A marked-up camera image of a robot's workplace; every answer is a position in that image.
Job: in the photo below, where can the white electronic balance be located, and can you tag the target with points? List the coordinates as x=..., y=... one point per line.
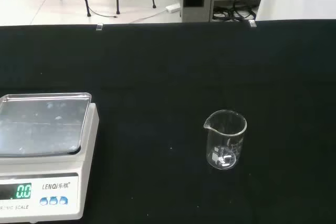
x=86, y=134

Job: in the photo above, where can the clear cloth clip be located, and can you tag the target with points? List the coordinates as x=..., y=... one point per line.
x=252, y=23
x=99, y=27

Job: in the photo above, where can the white power strip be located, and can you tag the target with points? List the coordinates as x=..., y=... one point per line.
x=172, y=8

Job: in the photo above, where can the black bench cloth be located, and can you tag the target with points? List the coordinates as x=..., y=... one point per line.
x=162, y=82

